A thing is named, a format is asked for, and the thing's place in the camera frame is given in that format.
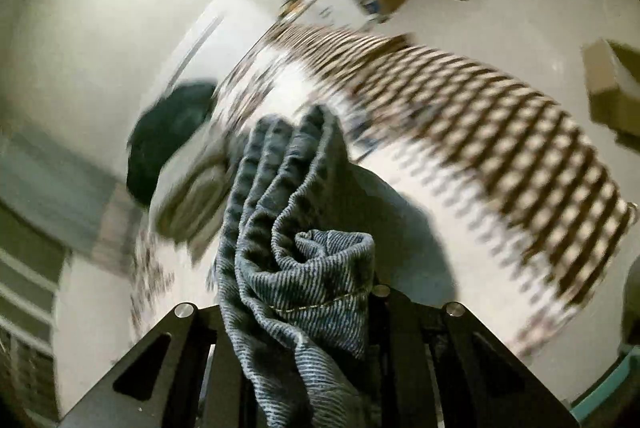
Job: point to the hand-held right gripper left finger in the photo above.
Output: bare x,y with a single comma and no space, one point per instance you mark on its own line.
197,358

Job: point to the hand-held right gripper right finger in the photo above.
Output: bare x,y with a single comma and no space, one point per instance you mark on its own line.
400,358

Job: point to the blue denim pants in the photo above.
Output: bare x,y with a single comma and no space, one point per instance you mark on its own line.
295,228

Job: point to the grey folded cloth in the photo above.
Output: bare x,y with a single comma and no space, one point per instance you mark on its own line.
197,198

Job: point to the checkered patterned blanket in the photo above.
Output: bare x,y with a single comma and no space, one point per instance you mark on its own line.
450,168

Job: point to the dark cloth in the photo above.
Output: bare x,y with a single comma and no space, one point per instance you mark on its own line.
167,138

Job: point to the cardboard box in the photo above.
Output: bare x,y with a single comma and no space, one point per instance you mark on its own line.
614,83

